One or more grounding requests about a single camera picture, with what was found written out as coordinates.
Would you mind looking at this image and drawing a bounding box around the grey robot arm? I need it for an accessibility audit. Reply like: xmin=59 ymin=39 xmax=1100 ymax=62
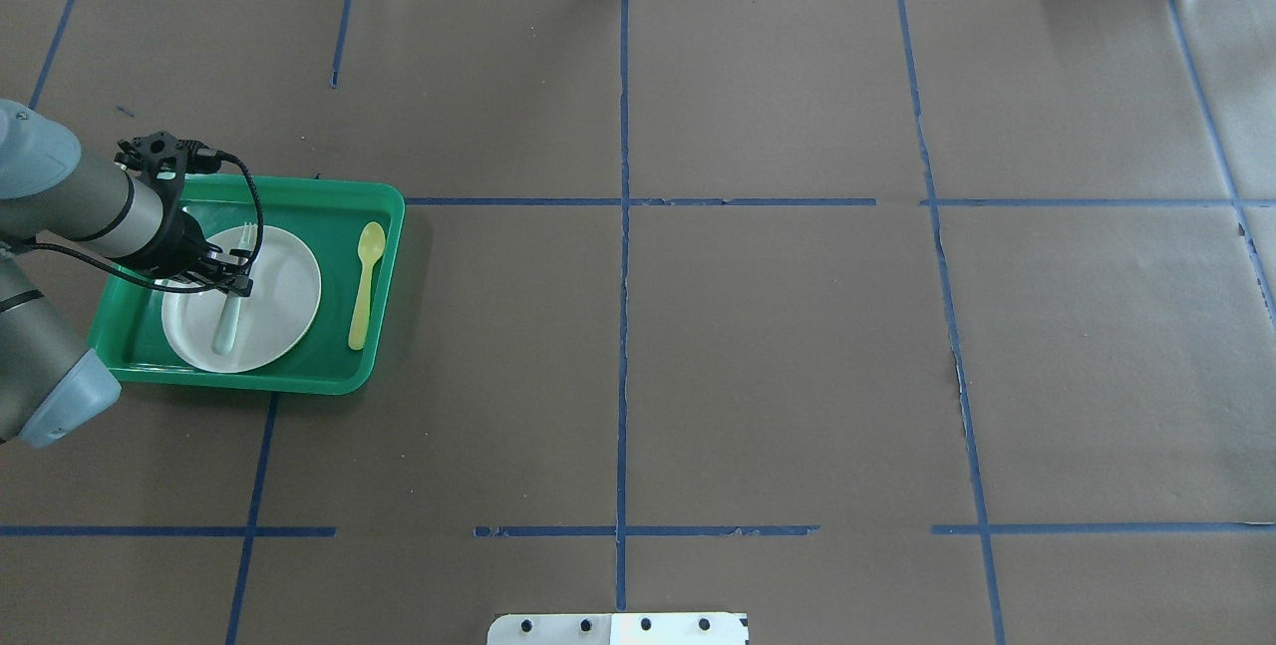
xmin=1 ymin=100 xmax=262 ymax=450

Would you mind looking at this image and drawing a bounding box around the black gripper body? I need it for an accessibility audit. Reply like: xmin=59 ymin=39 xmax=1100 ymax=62
xmin=148 ymin=209 xmax=226 ymax=285

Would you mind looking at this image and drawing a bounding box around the pale green plastic fork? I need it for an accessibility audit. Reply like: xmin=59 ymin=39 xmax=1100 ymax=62
xmin=211 ymin=224 xmax=258 ymax=355

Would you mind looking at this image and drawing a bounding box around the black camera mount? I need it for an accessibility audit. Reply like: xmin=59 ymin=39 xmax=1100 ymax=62
xmin=115 ymin=132 xmax=226 ymax=189

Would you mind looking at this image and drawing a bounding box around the white round plate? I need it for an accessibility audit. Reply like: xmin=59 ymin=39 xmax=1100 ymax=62
xmin=160 ymin=225 xmax=322 ymax=374

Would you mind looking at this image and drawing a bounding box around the green plastic tray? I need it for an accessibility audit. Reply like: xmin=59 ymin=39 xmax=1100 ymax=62
xmin=91 ymin=176 xmax=406 ymax=395

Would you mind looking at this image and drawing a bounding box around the black cable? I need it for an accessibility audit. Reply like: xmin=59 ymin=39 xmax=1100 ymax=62
xmin=20 ymin=152 xmax=265 ymax=295

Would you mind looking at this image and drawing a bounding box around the yellow plastic spoon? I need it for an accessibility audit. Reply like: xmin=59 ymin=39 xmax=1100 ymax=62
xmin=347 ymin=221 xmax=387 ymax=351

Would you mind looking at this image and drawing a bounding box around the white metal bracket plate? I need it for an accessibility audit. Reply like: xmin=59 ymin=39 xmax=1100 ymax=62
xmin=486 ymin=611 xmax=752 ymax=644

